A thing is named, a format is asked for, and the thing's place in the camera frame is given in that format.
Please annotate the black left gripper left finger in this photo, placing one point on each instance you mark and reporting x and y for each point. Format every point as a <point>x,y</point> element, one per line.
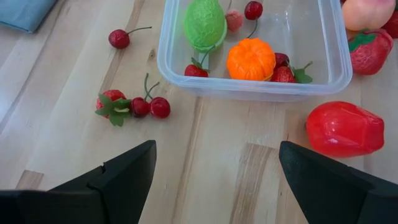
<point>127,186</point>

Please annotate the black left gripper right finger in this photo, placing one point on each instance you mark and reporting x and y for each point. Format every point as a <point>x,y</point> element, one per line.
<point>317,193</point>

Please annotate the glossy red plastic fruit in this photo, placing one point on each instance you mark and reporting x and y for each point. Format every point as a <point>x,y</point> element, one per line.
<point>342,129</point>

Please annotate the small strawberry with leaves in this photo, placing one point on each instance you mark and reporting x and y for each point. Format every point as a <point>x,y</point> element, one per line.
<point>196,71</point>
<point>281,75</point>
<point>115,95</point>

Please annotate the clear plastic tupperware container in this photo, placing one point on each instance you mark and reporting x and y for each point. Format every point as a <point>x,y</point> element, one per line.
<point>255,90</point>

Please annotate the dark red wrinkled cherry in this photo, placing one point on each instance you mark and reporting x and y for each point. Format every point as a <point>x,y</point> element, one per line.
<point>280,59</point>

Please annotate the orange peeled tangerine toy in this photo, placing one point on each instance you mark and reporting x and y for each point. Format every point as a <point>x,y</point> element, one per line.
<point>250,59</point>

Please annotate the green textured plastic lime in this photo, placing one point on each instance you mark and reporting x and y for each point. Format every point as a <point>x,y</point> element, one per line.
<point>203,23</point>

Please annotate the pale orange plastic peach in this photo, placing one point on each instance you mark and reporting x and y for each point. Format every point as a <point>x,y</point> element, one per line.
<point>367,14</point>

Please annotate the frosted pink cherry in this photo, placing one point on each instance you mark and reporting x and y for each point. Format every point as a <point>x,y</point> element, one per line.
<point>234,20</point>

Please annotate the blue folded cloth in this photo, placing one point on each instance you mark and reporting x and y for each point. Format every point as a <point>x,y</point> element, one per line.
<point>25,14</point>

